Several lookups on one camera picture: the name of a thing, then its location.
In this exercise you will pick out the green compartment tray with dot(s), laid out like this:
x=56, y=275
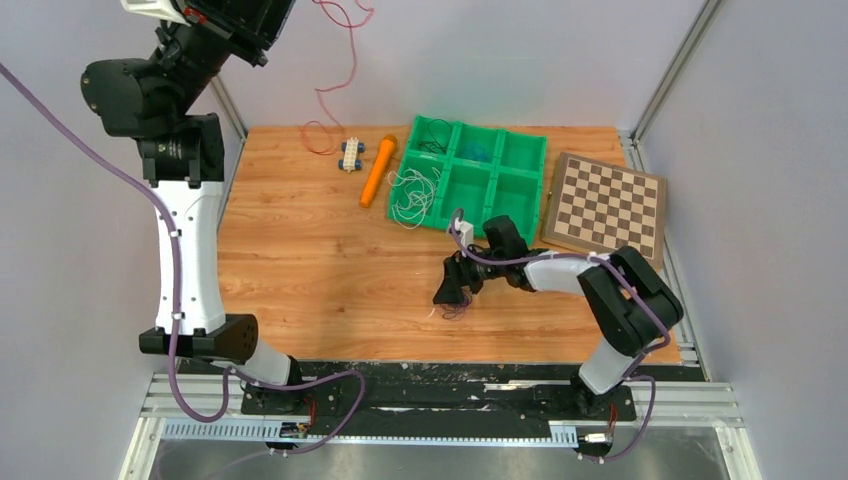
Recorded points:
x=487, y=172

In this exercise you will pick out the orange carrot toy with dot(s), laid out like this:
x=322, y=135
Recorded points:
x=386, y=150

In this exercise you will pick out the wooden chessboard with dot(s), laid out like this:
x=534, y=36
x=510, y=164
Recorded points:
x=595, y=206

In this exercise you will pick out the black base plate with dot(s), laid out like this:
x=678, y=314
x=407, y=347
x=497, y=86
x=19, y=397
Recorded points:
x=433, y=400

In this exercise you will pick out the aluminium rail frame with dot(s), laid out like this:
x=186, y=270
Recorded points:
x=684, y=430

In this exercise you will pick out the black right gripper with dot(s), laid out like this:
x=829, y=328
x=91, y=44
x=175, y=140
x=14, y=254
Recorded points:
x=457, y=274

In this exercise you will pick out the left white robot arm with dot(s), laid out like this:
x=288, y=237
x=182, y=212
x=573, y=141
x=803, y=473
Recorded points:
x=149, y=100

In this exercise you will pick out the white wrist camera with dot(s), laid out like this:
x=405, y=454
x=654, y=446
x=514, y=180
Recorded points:
x=462, y=232
x=164, y=10

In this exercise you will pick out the white blue toy car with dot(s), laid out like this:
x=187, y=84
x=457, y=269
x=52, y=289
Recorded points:
x=351, y=150

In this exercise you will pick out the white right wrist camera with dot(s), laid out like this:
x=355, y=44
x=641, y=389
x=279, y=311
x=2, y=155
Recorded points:
x=462, y=232

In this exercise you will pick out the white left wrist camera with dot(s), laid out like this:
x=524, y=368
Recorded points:
x=164, y=10

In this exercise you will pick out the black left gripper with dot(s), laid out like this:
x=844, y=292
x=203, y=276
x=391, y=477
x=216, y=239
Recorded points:
x=240, y=26

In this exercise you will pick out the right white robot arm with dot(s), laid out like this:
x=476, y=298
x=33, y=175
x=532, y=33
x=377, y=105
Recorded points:
x=633, y=307

